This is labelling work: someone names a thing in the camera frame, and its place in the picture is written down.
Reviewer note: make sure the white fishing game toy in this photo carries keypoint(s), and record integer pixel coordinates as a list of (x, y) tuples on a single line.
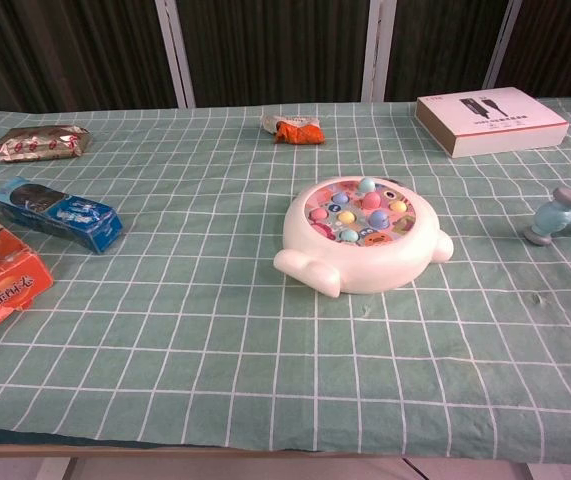
[(365, 270)]

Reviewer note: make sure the white orange snack packet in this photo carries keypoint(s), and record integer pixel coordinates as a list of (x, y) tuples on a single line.
[(300, 132)]

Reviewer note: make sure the green checked tablecloth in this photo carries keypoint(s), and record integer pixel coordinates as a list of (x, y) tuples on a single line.
[(190, 325)]

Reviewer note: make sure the blue cookie box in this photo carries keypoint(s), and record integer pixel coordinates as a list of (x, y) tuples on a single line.
[(65, 215)]

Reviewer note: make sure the silver red snack bag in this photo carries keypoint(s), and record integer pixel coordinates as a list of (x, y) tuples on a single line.
[(40, 145)]

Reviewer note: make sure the orange egg roll box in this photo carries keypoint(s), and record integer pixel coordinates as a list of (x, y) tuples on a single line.
[(0, 280)]

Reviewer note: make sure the white partition post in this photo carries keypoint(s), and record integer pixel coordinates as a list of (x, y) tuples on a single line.
[(377, 50), (502, 45), (175, 50)]

